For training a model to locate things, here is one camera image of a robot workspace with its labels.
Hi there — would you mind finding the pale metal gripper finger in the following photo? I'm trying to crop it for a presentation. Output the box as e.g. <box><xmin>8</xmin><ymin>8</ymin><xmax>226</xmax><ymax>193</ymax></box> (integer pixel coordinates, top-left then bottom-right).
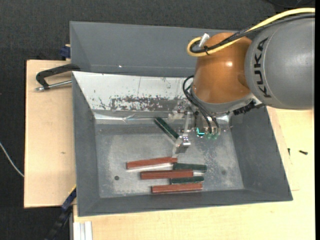
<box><xmin>171</xmin><ymin>134</ymin><xmax>192</xmax><ymax>160</ymax></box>

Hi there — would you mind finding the grey metal bin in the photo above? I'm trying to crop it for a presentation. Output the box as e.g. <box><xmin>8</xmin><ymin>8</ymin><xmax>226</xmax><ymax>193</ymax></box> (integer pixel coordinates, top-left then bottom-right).
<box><xmin>69</xmin><ymin>20</ymin><xmax>294</xmax><ymax>217</ymax></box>

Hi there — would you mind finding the red-brown flat block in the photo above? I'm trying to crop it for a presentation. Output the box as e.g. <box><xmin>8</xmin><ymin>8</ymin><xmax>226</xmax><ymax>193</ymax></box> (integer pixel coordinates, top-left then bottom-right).
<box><xmin>139</xmin><ymin>169</ymin><xmax>195</xmax><ymax>181</ymax></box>
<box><xmin>125</xmin><ymin>156</ymin><xmax>179</xmax><ymax>171</ymax></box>
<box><xmin>150</xmin><ymin>182</ymin><xmax>204</xmax><ymax>195</ymax></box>

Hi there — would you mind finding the pale wood board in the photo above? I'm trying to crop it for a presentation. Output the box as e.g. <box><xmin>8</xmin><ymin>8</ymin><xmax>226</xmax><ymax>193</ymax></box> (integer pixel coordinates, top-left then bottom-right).
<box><xmin>23</xmin><ymin>59</ymin><xmax>77</xmax><ymax>209</ymax></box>

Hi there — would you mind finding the dark green flat block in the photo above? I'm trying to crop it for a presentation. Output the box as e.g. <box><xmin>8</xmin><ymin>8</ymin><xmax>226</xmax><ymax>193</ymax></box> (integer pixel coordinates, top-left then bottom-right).
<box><xmin>169</xmin><ymin>175</ymin><xmax>206</xmax><ymax>185</ymax></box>
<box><xmin>172</xmin><ymin>162</ymin><xmax>208</xmax><ymax>173</ymax></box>
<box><xmin>153</xmin><ymin>116</ymin><xmax>181</xmax><ymax>140</ymax></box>

